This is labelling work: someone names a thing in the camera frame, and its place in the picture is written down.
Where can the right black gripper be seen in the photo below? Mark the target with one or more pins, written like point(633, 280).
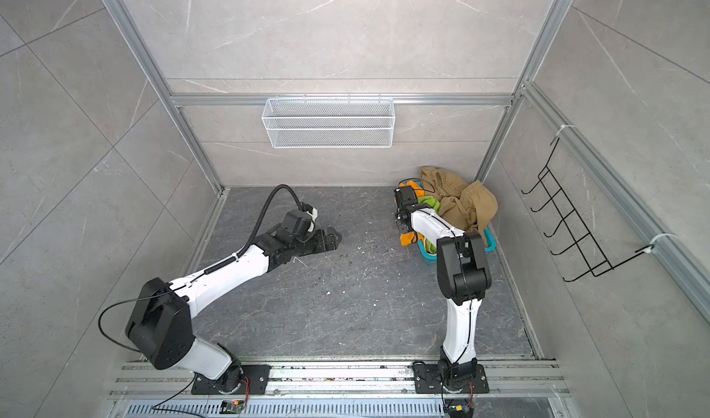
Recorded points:
point(398, 221)

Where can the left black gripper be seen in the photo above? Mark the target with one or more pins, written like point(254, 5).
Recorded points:
point(324, 244)

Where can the khaki tan shorts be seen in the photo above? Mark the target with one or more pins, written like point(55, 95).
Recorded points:
point(467, 206)

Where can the teal plastic basket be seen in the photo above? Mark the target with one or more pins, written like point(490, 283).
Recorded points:
point(428, 250)

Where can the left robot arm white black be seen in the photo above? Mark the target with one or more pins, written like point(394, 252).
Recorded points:
point(160, 325)

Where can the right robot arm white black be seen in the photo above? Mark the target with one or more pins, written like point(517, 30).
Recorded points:
point(462, 276)

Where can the orange shorts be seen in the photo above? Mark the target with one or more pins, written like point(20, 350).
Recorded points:
point(411, 238)

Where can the lime green shorts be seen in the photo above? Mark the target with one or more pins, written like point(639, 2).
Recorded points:
point(430, 201)

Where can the yellow black connector right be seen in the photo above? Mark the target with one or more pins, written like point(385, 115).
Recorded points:
point(458, 409)

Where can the small green circuit board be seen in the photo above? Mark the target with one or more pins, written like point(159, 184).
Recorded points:
point(233, 407)

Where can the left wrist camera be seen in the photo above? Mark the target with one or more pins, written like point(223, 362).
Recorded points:
point(300, 223)

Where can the white wire mesh basket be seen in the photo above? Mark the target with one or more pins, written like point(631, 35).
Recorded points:
point(329, 122)

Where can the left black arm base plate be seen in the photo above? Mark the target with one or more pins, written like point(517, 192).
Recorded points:
point(250, 378)

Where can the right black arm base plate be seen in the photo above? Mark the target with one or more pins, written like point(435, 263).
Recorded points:
point(444, 377)

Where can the black wire hook rack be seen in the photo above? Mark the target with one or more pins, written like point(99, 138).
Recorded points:
point(580, 240)

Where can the aluminium frame rail front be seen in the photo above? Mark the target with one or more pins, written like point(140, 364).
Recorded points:
point(381, 379)

